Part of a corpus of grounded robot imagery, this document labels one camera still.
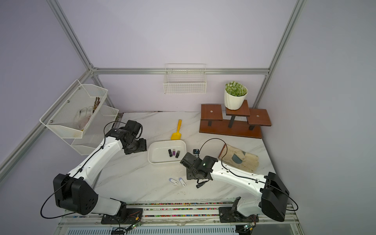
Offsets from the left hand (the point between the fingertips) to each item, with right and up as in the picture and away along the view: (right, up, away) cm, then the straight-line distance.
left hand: (140, 150), depth 82 cm
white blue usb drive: (+19, -19, +3) cm, 27 cm away
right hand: (+31, -13, -3) cm, 34 cm away
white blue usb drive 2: (+24, -19, +4) cm, 30 cm away
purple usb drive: (+17, -3, +16) cm, 24 cm away
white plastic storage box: (+9, -3, +15) cm, 18 cm away
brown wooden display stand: (+72, +18, +33) cm, 81 cm away
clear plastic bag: (-29, +20, -4) cm, 36 cm away
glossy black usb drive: (+15, -4, +15) cm, 21 cm away
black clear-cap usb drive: (+20, -4, +14) cm, 25 cm away
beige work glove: (+62, -7, +11) cm, 63 cm away
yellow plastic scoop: (+19, +7, +25) cm, 32 cm away
